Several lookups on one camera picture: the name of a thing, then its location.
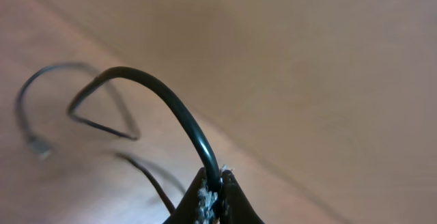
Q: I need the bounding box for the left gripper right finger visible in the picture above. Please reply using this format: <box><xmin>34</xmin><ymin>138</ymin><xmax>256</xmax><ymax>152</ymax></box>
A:
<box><xmin>218</xmin><ymin>170</ymin><xmax>264</xmax><ymax>224</ymax></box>

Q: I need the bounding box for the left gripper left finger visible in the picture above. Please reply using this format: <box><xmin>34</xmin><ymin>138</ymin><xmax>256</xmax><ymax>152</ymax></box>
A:
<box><xmin>163</xmin><ymin>167</ymin><xmax>219</xmax><ymax>224</ymax></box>

